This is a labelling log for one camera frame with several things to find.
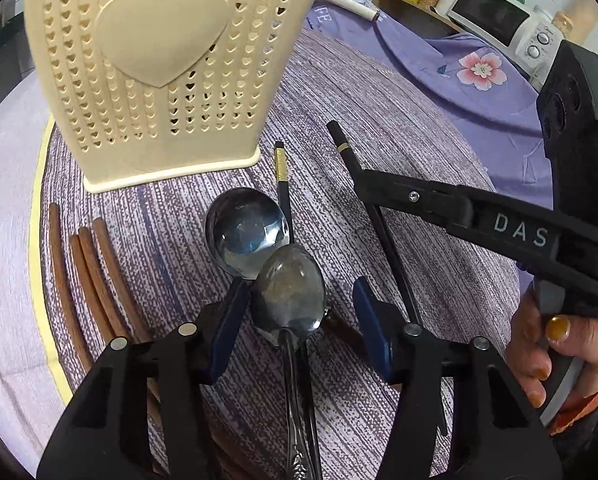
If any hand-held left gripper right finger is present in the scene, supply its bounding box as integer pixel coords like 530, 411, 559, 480
353, 276, 565, 480

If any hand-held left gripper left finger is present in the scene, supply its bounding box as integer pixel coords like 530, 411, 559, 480
36, 280, 252, 480

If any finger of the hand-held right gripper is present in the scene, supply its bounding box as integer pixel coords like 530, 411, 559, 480
354, 169, 476, 232

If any metal spoon ornate handle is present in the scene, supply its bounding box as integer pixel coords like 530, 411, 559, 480
250, 244, 327, 480

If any black chopstick gold band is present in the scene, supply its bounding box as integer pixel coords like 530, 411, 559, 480
274, 141, 326, 480
327, 121, 425, 328

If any brown wooden chopstick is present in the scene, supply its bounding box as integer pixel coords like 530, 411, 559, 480
49, 203, 94, 378
79, 227, 130, 342
324, 310, 367, 356
70, 235, 114, 348
93, 217, 154, 345

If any cream heart utensil holder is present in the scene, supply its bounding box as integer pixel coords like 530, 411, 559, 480
23, 0, 332, 195

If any person's right hand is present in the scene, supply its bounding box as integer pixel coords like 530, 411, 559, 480
505, 287, 598, 408

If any purple striped placemat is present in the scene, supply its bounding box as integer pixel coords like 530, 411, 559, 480
29, 25, 525, 480

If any round metal spoon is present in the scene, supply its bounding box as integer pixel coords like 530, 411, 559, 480
204, 187, 292, 281

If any glass jar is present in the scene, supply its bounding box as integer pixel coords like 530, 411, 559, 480
552, 10, 577, 41

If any purple floral blanket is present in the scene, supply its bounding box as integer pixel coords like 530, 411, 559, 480
304, 0, 570, 211

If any white microwave oven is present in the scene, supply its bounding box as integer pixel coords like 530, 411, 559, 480
446, 0, 564, 78

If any wooden shelf box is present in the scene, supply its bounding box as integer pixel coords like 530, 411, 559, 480
371, 0, 465, 38

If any white lint roller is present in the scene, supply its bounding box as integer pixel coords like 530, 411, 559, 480
319, 0, 382, 23

